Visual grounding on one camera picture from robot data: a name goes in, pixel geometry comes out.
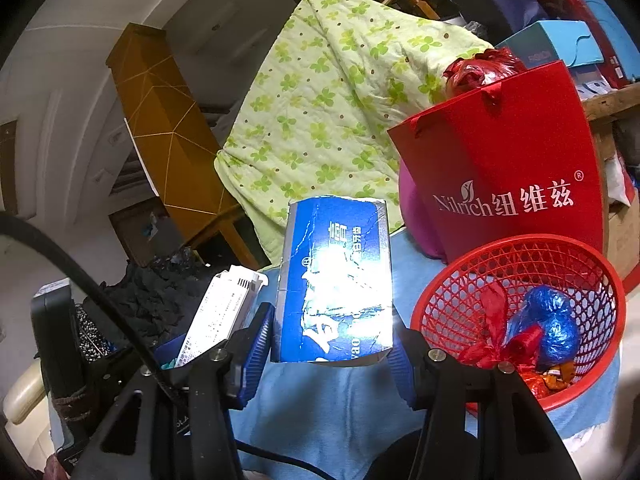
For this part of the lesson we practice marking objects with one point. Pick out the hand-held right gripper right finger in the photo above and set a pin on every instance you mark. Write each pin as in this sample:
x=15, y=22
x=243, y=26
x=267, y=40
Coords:
x=400, y=360

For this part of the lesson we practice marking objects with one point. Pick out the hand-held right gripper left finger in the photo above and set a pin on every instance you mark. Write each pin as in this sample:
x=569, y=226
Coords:
x=257, y=355

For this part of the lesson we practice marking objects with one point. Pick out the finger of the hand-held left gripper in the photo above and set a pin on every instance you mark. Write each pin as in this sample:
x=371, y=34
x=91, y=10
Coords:
x=167, y=352

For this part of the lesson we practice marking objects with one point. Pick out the white cardboard box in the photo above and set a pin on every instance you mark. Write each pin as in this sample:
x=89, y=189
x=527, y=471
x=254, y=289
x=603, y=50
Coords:
x=215, y=310

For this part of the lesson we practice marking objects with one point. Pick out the blue silver cardboard box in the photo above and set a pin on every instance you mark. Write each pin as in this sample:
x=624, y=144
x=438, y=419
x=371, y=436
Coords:
x=330, y=280

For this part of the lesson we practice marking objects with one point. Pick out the blue plastic bag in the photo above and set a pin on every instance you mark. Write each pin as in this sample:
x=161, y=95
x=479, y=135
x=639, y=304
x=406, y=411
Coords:
x=550, y=325

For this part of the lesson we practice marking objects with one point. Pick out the red plastic basket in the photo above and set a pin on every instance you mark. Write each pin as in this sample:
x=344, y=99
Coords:
x=590, y=280

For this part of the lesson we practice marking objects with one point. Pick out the dark cloth pile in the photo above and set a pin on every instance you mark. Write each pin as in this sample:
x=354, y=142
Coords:
x=150, y=300

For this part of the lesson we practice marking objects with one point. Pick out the cream leather seat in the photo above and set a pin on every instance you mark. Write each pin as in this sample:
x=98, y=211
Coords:
x=25, y=400

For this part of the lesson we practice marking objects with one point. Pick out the blue bed sheet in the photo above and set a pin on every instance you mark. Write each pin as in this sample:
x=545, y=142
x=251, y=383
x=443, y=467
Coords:
x=325, y=410

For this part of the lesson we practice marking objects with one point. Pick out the magenta pillow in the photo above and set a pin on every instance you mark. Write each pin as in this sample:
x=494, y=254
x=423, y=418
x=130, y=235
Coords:
x=420, y=220

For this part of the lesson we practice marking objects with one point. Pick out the red paper bag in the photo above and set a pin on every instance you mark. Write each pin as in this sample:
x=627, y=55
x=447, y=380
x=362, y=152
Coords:
x=500, y=150

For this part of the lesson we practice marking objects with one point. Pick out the orange wooden cabinet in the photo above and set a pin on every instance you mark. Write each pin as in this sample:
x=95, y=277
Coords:
x=160, y=110

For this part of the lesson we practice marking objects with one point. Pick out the brown cardboard box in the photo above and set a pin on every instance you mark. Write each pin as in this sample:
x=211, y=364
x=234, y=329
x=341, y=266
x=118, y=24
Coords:
x=625, y=240

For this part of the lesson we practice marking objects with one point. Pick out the green floral quilt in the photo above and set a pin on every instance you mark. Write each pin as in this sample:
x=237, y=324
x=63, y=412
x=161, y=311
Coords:
x=325, y=85

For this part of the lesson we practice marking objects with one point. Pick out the wooden shelf board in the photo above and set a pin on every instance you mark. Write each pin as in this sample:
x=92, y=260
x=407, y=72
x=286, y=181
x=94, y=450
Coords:
x=612, y=100

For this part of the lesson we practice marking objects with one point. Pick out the teal cardboard box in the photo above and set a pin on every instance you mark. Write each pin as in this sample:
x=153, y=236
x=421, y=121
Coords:
x=550, y=40

